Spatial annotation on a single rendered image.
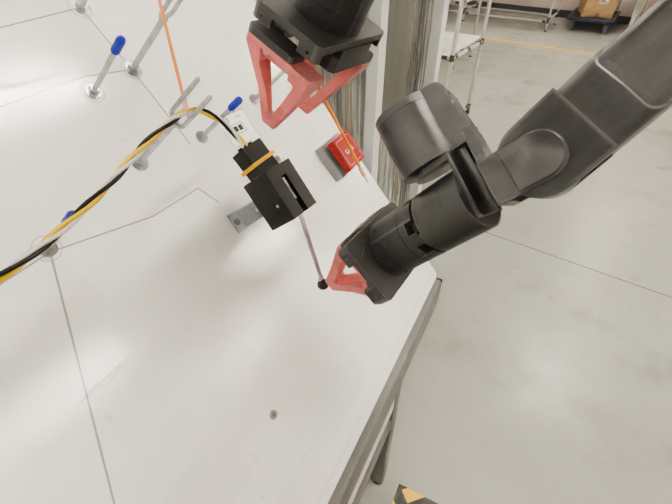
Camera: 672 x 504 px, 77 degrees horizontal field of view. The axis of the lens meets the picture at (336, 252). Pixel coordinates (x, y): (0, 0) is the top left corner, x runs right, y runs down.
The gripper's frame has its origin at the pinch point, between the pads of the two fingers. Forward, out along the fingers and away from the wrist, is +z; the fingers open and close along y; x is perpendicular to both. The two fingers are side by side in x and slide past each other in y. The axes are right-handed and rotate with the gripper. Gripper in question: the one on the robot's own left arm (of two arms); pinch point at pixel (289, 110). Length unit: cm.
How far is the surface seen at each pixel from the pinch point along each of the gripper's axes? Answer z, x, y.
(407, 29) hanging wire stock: 16, -22, -89
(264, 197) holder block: 8.5, 2.4, 2.6
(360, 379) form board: 25.6, 23.8, -0.4
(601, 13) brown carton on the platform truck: 46, 11, -720
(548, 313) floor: 86, 84, -133
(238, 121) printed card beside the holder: 10.9, -9.4, -6.8
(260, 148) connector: 5.8, -1.3, 0.2
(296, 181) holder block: 6.8, 3.5, -0.6
